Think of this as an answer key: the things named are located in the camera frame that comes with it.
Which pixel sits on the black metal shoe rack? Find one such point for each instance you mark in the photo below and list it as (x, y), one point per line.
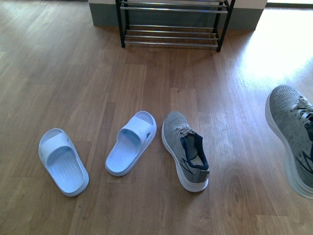
(174, 23)

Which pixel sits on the light blue slipper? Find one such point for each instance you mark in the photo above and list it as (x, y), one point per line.
(61, 160)
(132, 140)

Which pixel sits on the grey sneaker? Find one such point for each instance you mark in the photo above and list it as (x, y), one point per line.
(185, 146)
(290, 116)

